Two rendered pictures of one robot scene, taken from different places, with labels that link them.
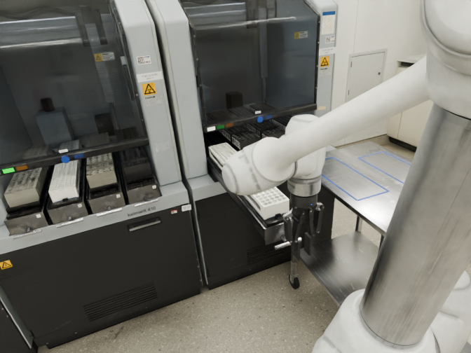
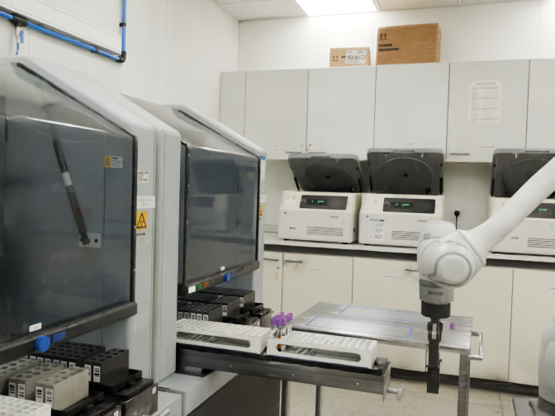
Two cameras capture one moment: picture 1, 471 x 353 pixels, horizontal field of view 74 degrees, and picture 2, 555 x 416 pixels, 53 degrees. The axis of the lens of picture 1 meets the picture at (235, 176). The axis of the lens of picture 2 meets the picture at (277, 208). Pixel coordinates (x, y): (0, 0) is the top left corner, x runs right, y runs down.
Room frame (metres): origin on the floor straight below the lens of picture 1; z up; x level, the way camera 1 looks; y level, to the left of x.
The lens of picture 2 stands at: (0.18, 1.20, 1.29)
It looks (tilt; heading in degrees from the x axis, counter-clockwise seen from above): 2 degrees down; 309
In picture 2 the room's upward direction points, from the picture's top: 2 degrees clockwise
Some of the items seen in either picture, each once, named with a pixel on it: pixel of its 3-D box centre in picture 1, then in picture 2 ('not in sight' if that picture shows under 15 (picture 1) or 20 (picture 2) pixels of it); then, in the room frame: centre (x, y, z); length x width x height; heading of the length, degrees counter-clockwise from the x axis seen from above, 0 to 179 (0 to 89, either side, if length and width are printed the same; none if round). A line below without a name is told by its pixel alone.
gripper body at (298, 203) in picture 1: (303, 204); (435, 319); (0.75, -0.19, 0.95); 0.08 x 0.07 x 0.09; 110
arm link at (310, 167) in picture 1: (301, 146); (438, 250); (0.74, -0.17, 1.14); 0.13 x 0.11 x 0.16; 121
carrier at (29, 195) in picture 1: (22, 196); not in sight; (1.12, 0.86, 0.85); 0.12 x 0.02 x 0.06; 110
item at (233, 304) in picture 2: (276, 138); (230, 308); (1.52, -0.23, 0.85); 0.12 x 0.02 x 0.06; 109
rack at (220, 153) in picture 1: (228, 160); (219, 337); (1.33, 0.03, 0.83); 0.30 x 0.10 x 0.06; 20
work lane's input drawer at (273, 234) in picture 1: (244, 188); (275, 362); (1.16, -0.04, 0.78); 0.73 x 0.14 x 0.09; 20
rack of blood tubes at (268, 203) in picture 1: (258, 191); (321, 349); (1.03, -0.08, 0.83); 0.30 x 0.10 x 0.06; 20
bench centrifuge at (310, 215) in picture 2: not in sight; (325, 196); (2.51, -2.31, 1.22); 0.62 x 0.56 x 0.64; 108
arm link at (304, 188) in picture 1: (303, 181); (436, 290); (0.75, -0.19, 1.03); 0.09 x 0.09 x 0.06
